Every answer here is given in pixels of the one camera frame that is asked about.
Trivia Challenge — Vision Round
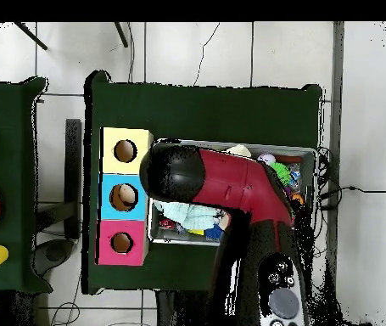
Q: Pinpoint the white baseball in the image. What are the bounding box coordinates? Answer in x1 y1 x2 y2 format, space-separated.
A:
257 152 277 168

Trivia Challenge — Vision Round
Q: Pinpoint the dark green tablecloth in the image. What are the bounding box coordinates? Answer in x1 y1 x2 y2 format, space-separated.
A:
83 70 324 295
0 76 50 295

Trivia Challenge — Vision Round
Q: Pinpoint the wooden box with three holes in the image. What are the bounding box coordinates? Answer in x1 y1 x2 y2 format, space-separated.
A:
96 126 154 267

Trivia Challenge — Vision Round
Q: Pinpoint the black tripod leg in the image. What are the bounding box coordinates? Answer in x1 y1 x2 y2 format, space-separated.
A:
114 22 130 48
12 22 48 51

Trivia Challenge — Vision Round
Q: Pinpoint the grey floor strip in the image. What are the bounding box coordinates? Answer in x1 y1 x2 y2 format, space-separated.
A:
331 22 346 228

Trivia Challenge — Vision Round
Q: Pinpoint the mint green cloth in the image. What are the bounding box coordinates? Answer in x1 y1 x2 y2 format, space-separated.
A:
153 200 225 233

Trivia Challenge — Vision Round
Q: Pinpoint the black floor cable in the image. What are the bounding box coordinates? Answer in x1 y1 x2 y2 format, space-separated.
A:
317 183 386 201

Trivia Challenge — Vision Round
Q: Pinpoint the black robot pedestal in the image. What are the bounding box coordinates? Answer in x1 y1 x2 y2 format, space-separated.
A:
154 290 214 326

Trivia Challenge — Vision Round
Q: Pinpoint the green spiky ball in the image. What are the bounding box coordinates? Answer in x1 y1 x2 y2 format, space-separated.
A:
270 161 294 188

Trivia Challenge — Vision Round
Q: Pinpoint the small blue fuzzy toy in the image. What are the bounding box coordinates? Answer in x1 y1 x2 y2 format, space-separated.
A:
204 225 225 242

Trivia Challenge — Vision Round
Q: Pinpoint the cream muslin cloth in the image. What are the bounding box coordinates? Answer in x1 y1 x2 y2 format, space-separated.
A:
225 143 253 160

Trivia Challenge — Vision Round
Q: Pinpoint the clear mesh bin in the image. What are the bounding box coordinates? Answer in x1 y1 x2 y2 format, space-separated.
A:
148 138 319 249

